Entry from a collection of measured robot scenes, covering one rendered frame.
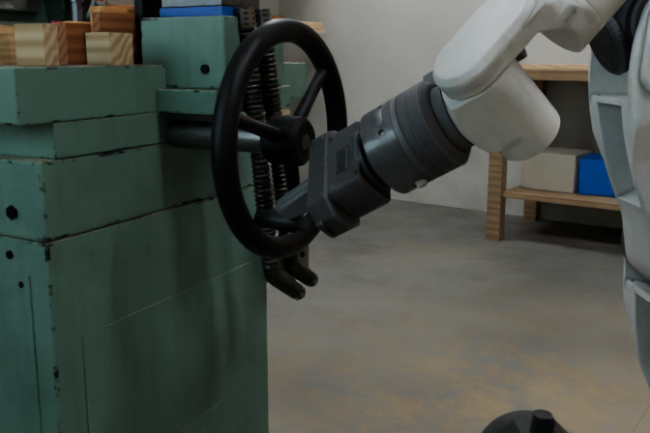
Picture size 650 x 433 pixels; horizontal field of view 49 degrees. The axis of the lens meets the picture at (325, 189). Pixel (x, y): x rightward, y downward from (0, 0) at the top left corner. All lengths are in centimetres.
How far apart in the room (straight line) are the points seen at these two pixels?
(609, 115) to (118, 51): 74
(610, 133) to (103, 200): 77
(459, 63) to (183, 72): 43
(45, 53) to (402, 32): 381
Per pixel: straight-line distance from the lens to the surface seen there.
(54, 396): 90
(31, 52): 86
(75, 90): 85
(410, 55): 452
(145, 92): 93
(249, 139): 88
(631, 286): 130
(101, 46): 91
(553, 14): 64
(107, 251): 90
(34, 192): 84
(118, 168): 90
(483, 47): 62
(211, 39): 91
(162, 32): 96
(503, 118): 64
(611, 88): 123
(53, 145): 83
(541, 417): 146
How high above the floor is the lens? 91
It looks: 11 degrees down
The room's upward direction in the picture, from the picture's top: straight up
